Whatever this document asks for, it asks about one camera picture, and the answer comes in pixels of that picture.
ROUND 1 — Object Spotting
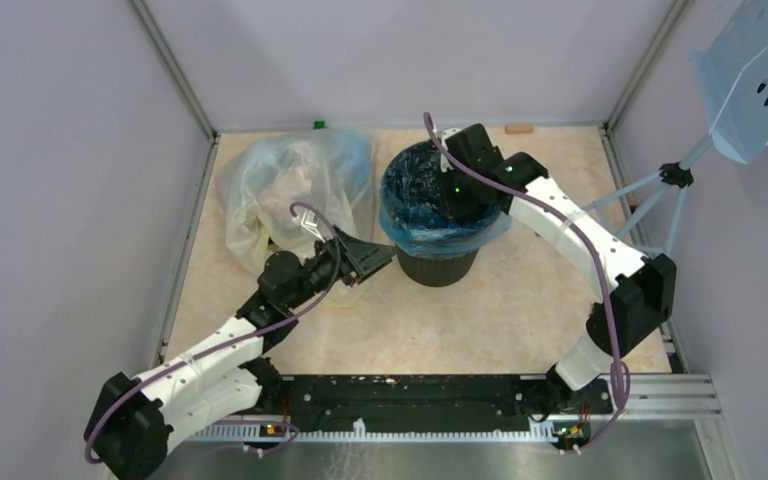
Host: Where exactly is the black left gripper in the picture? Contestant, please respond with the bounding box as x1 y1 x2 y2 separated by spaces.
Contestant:
285 224 398 310

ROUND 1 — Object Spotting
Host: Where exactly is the blue plastic trash bag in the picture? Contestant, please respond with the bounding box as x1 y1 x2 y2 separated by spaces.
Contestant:
377 140 512 261

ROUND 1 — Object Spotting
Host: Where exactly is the black ribbed trash bin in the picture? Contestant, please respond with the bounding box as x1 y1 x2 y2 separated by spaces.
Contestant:
379 139 511 289

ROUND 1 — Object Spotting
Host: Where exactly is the large translucent yellowish trash bag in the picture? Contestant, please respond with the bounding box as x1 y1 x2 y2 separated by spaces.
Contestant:
215 129 375 275

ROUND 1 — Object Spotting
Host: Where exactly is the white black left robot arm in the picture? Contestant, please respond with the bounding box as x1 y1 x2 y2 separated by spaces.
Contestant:
83 229 396 479

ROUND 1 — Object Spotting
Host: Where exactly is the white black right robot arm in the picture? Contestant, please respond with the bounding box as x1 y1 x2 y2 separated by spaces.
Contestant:
431 124 677 412

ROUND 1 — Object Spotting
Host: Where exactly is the small tan wooden block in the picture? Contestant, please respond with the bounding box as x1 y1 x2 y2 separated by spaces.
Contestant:
504 123 535 135

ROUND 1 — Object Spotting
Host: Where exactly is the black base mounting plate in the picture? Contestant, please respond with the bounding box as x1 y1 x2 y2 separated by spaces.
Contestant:
244 374 614 433

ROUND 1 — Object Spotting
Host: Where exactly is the light blue tripod stand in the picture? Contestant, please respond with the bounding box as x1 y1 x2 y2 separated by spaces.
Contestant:
583 134 714 255

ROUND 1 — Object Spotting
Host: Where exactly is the perforated light blue metal panel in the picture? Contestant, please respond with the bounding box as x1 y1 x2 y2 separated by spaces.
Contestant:
690 1 768 164

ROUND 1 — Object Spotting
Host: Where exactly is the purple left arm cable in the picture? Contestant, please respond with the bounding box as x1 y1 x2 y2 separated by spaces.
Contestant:
83 201 342 465

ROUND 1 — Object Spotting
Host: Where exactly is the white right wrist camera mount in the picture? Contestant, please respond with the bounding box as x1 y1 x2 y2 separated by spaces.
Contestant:
439 127 461 174

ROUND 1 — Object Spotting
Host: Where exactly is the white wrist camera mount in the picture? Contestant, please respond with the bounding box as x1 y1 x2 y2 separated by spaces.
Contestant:
439 127 461 174
298 209 336 242

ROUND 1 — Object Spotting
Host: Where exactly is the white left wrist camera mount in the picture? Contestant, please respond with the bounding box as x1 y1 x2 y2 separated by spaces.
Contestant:
298 209 336 242

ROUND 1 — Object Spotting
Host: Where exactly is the white toothed cable rail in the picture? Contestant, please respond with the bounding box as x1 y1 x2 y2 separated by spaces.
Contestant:
189 419 589 445

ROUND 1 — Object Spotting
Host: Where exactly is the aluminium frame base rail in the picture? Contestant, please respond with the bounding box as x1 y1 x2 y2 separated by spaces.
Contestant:
102 374 743 480

